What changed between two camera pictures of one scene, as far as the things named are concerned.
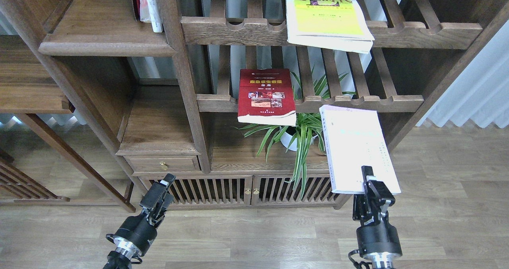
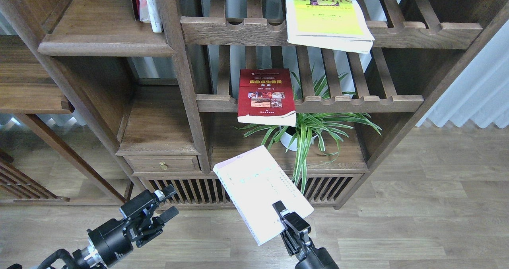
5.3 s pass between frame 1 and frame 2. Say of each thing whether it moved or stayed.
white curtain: stayed
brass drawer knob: stayed
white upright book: stayed
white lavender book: moved
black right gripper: moved
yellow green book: stayed
